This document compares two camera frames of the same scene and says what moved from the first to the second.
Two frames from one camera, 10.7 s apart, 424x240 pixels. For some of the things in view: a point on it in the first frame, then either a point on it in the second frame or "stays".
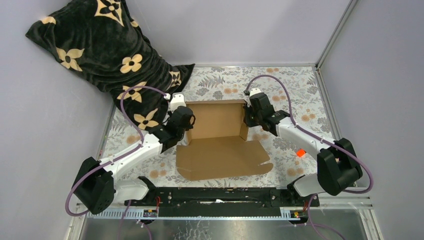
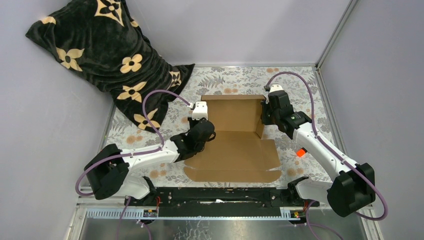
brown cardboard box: x=217 y=146 stays
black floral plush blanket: x=100 y=43 stays
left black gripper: x=188 y=127 to x=191 y=121
